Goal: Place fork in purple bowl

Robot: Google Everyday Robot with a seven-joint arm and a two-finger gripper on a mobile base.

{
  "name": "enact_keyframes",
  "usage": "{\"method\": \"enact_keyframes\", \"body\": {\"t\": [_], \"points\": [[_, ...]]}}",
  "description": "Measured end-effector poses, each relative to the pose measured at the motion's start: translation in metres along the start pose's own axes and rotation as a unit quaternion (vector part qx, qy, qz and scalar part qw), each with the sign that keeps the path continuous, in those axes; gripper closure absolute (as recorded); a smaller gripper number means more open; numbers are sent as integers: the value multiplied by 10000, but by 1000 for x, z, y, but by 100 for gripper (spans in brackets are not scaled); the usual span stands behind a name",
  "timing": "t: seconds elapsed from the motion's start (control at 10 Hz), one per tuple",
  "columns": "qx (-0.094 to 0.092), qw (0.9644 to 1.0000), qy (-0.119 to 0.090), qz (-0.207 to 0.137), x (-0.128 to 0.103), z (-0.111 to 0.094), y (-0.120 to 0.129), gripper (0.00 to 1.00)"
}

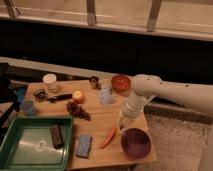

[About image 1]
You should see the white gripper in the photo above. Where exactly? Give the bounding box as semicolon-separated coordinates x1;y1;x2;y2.
117;101;144;132

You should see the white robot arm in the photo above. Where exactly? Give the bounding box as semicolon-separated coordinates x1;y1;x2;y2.
118;74;213;128

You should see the orange bowl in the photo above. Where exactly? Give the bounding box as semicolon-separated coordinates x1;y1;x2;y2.
111;75;131;93

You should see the purple bowl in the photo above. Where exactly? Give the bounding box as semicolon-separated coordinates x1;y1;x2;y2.
121;128;151;159

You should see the wooden board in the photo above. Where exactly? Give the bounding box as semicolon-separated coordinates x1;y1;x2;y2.
25;80;157;171

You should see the small metal can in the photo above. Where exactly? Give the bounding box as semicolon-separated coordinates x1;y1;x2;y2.
89;76;99;89

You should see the yellow apple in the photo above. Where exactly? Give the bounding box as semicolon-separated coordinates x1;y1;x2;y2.
73;91;84;103

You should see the bunch of dark grapes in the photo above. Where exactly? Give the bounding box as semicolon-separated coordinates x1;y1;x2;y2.
66;101;91;121

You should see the blue sponge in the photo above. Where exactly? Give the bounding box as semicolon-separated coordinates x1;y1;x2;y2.
76;135;92;158

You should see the dark brown bar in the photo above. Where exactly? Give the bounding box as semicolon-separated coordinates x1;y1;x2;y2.
50;124;64;149

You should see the white cup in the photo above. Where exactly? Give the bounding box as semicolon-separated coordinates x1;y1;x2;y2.
42;74;57;92

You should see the small black object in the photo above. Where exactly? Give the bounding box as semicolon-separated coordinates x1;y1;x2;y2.
33;89;46;101

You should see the blue cup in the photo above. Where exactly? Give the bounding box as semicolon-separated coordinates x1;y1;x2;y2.
20;100;36;116

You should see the green plastic tray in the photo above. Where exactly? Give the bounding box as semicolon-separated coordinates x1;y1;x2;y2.
0;116;74;171

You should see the black handled fork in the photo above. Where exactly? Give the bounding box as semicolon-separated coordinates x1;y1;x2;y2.
47;94;72;103

